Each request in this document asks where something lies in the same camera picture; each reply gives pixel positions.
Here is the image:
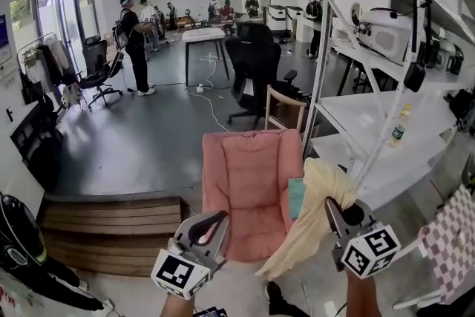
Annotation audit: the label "green label bottle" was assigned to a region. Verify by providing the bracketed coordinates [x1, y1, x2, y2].
[387, 118, 407, 149]

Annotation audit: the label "light wooden chair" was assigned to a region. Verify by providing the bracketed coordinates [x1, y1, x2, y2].
[264, 84, 309, 134]

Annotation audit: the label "teal card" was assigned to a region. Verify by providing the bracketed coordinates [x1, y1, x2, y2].
[288, 177, 307, 220]

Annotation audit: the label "black mesh office chair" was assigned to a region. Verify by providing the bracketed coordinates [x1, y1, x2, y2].
[76, 36, 125, 112]

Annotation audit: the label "black bag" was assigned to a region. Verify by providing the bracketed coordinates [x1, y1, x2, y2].
[448, 88, 475, 120]

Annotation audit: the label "white table with black legs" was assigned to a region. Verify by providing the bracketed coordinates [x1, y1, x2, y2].
[183, 28, 231, 86]

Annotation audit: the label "glass entrance door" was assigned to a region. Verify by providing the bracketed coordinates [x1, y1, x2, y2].
[36, 0, 98, 76]

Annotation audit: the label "person's right forearm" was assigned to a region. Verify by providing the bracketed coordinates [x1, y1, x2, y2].
[343, 269, 383, 317]

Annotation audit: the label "small chest monitor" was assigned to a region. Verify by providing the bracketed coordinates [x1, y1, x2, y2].
[192, 306, 229, 317]

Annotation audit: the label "white black-trimmed cabinet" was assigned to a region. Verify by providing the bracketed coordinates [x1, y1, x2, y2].
[286, 5, 306, 36]
[265, 4, 289, 35]

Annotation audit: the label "blue wall poster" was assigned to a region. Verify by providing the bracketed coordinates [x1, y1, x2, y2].
[0, 13, 10, 49]

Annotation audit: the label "person's right leg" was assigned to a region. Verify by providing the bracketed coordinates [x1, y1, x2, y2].
[265, 280, 309, 317]

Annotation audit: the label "brown wooden steps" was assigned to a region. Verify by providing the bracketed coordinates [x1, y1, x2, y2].
[39, 196, 192, 278]

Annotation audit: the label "white metal shelf rack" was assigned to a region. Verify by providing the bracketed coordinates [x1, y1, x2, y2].
[302, 0, 475, 212]

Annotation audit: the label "white rounded appliance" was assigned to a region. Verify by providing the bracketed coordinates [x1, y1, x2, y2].
[348, 2, 421, 67]

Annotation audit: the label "black box appliance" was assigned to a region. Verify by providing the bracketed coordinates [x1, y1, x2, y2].
[417, 37, 442, 68]
[439, 42, 465, 76]

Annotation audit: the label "black cabinet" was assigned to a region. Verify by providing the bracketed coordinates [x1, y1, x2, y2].
[10, 99, 63, 191]

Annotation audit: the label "pale yellow cloth garment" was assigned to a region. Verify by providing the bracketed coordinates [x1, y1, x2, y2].
[255, 157, 359, 281]

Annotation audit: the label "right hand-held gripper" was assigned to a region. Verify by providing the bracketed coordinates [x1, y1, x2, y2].
[324, 196, 402, 278]

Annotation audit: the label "pink cushioned armchair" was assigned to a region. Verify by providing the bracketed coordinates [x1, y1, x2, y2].
[201, 128, 309, 264]

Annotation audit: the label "clothes rack with garments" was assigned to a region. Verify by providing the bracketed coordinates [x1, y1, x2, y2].
[16, 32, 82, 112]

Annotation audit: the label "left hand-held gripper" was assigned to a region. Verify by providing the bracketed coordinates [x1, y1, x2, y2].
[150, 210, 229, 301]

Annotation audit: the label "white floor cable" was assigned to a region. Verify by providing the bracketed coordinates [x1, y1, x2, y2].
[184, 53, 232, 134]

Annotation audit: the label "person's left forearm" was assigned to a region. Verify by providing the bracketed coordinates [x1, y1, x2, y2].
[159, 293, 196, 317]

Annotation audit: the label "large black office chair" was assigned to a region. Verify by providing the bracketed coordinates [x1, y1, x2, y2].
[224, 22, 300, 129]

